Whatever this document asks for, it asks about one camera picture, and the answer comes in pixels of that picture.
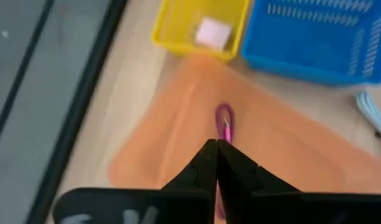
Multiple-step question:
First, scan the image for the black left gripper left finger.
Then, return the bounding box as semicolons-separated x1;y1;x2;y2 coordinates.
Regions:
52;139;218;224

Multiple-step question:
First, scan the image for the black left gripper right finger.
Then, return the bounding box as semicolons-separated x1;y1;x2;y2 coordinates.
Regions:
217;139;381;224

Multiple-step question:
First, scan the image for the pink purple cable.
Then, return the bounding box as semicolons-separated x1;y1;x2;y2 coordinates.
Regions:
214;103;236;220

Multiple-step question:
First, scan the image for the small pale pink box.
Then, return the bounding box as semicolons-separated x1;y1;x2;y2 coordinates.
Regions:
195;17;232;52

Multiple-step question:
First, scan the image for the translucent orange plastic bin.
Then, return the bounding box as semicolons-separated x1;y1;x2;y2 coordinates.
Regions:
108;54;381;224

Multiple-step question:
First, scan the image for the blue slotted plastic basket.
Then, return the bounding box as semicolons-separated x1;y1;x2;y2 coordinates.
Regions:
241;0;381;87

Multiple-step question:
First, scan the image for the yellow slotted plastic basket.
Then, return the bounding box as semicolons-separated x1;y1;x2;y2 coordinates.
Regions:
150;0;250;63

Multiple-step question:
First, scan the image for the black aluminium table frame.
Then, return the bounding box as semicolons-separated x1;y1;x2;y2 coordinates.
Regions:
25;0;129;224

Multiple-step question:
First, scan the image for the bundled white grey cable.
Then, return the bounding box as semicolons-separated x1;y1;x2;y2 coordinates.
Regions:
354;90;381;156

